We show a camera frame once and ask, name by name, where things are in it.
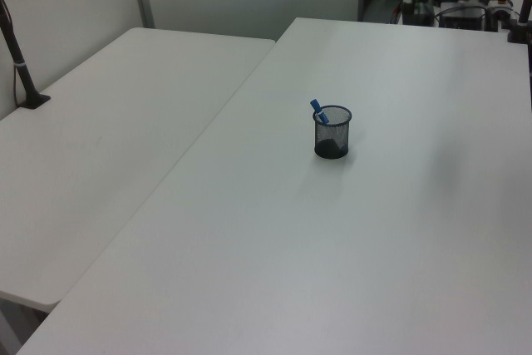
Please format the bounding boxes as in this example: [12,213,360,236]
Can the grey box with black knob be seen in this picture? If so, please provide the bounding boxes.
[486,0,515,22]

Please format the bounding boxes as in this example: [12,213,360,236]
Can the black mesh pen cup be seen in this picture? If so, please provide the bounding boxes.
[313,104,352,160]

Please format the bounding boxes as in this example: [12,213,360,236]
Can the white side table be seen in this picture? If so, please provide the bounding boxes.
[0,27,278,313]

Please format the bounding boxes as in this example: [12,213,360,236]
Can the blue white marker pen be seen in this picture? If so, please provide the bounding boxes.
[308,99,330,126]

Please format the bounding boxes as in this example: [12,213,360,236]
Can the black camera stand pole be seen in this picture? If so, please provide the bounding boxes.
[0,0,52,111]
[505,0,532,45]

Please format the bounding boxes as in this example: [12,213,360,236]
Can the black electronics box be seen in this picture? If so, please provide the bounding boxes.
[439,0,488,31]

